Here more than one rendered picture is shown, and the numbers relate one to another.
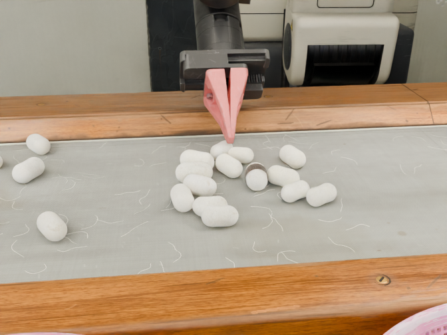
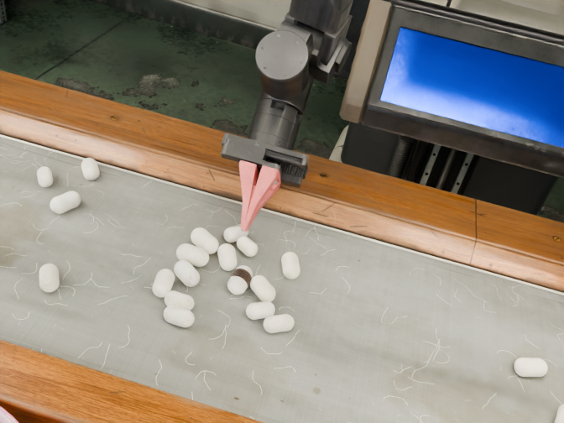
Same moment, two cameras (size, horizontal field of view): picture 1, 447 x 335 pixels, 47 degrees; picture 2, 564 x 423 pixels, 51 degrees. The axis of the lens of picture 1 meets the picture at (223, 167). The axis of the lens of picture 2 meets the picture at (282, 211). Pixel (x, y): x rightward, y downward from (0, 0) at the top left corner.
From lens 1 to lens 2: 0.30 m
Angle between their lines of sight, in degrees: 18
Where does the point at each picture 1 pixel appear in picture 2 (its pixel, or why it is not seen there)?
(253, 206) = (219, 310)
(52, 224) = (46, 280)
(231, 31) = (282, 123)
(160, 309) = (64, 403)
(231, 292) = (121, 407)
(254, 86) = (293, 178)
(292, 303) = not seen: outside the picture
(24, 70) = not seen: outside the picture
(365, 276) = not seen: outside the picture
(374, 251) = (277, 400)
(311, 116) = (348, 216)
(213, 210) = (172, 311)
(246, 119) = (284, 199)
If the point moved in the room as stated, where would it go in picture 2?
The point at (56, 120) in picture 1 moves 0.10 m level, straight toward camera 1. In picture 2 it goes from (117, 145) to (96, 192)
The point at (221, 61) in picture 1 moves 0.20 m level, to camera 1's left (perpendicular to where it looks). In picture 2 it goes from (257, 155) to (104, 102)
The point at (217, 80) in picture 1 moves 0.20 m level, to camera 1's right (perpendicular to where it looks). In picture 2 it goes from (246, 174) to (415, 233)
